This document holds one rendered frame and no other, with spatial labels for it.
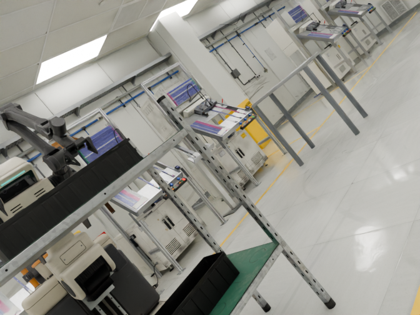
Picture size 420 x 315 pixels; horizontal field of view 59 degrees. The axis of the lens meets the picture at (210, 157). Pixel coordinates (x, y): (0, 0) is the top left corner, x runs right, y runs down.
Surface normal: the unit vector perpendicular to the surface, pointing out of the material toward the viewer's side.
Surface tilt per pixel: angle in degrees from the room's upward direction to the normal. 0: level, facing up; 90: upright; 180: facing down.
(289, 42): 90
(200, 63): 90
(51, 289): 90
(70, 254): 98
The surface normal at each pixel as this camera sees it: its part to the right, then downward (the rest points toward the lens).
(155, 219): 0.50, -0.36
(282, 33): -0.58, 0.53
